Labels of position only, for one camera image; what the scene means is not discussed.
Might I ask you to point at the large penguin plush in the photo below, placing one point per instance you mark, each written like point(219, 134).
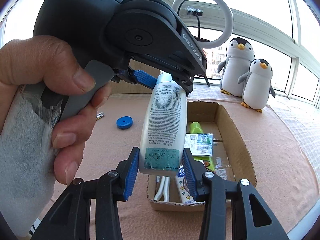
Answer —
point(239, 54)

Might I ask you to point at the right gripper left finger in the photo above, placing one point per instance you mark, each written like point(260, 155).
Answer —
point(69, 217)

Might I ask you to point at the blue round tape measure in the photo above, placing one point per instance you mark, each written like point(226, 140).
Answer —
point(124, 122)

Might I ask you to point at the white ring light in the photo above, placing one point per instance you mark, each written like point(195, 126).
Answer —
point(229, 23)

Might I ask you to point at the person's left hand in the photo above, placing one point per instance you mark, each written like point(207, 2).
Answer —
point(48, 59)

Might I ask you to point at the white sleeve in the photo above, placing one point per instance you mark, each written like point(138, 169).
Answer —
point(27, 177)

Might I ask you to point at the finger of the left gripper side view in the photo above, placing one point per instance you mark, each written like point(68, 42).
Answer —
point(134, 77)

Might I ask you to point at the blue tissue packet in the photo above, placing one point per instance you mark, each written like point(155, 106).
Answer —
point(199, 144)

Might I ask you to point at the white lotion tube blue cap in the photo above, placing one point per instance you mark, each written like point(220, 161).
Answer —
point(164, 129)

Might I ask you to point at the small penguin plush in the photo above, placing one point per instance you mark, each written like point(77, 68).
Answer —
point(257, 85)

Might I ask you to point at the cardboard box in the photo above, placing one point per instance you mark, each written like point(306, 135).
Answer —
point(230, 156)

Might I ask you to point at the green hand cream tube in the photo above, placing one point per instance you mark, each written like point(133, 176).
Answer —
point(195, 128)

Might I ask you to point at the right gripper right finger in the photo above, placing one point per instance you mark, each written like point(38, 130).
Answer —
point(251, 216)

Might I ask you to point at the black tripod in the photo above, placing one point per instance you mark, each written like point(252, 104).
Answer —
point(197, 13)

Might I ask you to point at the white Vinda tissue pack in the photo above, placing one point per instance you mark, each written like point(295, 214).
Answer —
point(183, 189)

